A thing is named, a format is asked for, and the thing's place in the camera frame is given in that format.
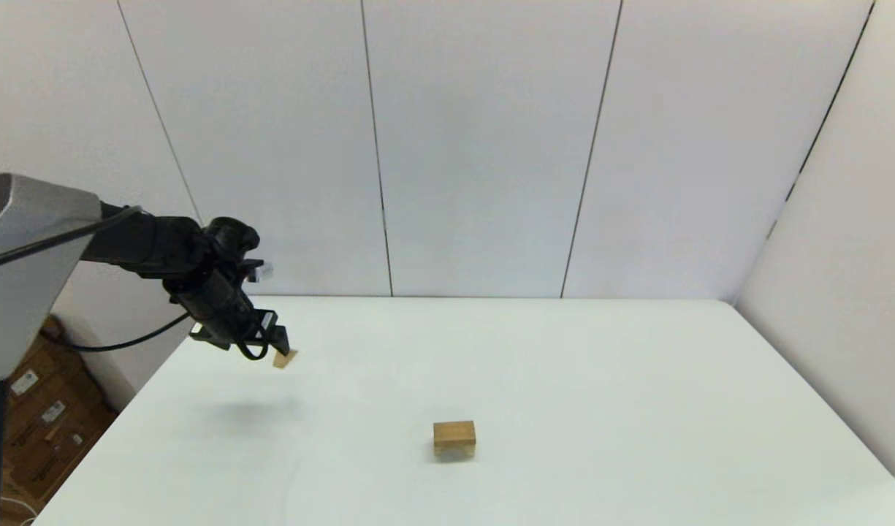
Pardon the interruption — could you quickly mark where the rectangular wooden building block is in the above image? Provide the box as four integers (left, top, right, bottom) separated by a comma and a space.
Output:
433, 420, 477, 448

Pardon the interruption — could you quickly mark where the brown labelled cardboard box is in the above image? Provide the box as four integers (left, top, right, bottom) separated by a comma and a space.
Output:
0, 405, 119, 505
5, 343, 104, 448

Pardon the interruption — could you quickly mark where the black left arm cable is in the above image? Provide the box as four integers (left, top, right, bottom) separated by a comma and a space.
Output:
0, 206, 271, 362

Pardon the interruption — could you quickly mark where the thin white floor cable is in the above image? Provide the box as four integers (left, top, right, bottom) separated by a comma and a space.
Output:
0, 497, 39, 526

